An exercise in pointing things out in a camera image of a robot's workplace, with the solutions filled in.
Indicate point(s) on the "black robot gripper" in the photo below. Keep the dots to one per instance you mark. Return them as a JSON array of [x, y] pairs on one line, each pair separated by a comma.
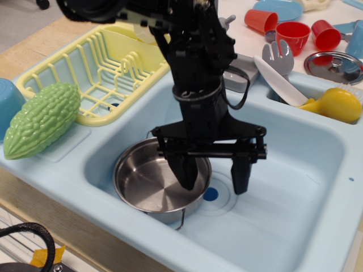
[[208, 130]]

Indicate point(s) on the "small stainless steel pot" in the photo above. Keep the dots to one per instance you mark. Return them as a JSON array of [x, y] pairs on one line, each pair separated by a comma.
[[143, 180]]

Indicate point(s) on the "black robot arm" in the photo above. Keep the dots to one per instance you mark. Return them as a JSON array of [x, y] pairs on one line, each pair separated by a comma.
[[198, 50]]

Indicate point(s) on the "light blue toy sink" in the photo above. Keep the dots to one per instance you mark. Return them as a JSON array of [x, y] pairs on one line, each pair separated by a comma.
[[301, 211]]

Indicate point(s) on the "pale yellow drying rack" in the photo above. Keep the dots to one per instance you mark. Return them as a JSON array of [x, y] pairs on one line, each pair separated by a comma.
[[111, 66]]

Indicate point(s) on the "stainless steel pot lid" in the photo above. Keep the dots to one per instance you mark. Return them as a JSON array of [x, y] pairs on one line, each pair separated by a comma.
[[334, 66]]

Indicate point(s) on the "white plastic knife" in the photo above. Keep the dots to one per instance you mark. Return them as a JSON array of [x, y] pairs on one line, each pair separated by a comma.
[[279, 84]]

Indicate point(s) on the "grey toy faucet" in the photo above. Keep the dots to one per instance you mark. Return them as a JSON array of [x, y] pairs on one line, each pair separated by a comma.
[[239, 71]]

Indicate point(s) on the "grey plastic fork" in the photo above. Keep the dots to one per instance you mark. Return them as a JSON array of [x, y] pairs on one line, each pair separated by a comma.
[[280, 57]]

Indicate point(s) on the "small grey cap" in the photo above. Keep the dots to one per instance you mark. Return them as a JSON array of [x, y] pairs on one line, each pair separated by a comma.
[[270, 36]]

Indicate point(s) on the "yellow dish brush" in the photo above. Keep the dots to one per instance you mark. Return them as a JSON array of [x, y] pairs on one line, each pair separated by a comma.
[[342, 103]]

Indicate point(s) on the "cream plastic jug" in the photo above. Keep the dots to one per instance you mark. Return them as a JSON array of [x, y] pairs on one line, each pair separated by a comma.
[[144, 34]]

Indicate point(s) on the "red plastic cup lying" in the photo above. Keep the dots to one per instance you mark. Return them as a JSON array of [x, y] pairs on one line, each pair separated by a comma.
[[261, 21]]

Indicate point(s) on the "red plastic cup upright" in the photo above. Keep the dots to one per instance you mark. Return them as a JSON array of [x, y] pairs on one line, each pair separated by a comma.
[[295, 34]]

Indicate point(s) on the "red plastic cup right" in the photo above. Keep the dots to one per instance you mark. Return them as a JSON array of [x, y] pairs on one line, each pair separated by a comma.
[[325, 36]]

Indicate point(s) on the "blue plastic plate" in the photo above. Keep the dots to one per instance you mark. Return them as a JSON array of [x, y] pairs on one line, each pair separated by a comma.
[[286, 10]]

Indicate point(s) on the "green toy bitter melon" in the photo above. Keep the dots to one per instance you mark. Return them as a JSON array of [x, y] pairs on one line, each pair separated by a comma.
[[42, 120]]

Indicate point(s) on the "blue plastic cup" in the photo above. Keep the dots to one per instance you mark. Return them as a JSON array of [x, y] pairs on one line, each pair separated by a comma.
[[355, 45]]

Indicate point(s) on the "cream plastic toy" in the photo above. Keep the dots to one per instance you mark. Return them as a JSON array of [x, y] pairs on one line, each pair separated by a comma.
[[309, 5]]

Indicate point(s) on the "blue plastic utensil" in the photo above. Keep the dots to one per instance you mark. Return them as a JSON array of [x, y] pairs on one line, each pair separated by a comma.
[[346, 27]]

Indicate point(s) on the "orange tape piece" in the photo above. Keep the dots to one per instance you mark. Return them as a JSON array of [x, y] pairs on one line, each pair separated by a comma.
[[39, 257]]

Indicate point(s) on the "blue plastic bowl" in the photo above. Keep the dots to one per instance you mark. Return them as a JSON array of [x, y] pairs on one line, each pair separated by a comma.
[[11, 103]]

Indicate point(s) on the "black chair caster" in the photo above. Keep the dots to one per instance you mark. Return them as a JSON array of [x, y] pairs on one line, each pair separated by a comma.
[[43, 4]]

